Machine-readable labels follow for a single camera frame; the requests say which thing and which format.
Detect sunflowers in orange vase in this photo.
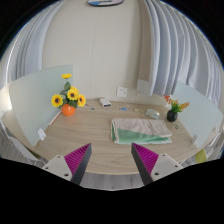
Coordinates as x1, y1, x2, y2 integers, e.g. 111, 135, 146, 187
50, 72, 87, 117

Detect white wall socket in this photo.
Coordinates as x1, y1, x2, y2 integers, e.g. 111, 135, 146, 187
116, 86, 129, 98

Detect small white box device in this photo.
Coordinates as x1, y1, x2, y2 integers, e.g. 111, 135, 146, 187
99, 98, 112, 109

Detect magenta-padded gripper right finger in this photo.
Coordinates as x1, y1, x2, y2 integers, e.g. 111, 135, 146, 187
130, 142, 184, 186

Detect white pleated curtain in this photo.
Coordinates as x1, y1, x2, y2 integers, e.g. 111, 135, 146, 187
138, 0, 223, 108
4, 2, 65, 86

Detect round wall clock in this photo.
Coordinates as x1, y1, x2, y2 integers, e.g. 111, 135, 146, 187
87, 0, 125, 8

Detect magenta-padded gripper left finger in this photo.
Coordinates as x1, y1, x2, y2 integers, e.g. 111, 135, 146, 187
41, 143, 93, 186

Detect yellow-green chair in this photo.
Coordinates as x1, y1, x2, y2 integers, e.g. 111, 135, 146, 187
194, 148, 208, 164

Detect beige and green towel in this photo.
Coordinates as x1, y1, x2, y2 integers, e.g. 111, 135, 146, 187
110, 117, 174, 145

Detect white chair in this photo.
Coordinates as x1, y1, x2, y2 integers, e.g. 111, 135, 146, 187
0, 113, 48, 168

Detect orange flowers in black vase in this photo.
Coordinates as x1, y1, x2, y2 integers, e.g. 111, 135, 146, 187
163, 94, 191, 123

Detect frosted glass desk partition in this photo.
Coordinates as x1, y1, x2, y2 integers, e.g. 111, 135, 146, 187
8, 64, 74, 147
171, 80, 224, 149

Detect fan-shaped printed card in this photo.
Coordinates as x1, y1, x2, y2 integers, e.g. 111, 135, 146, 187
145, 108, 161, 120

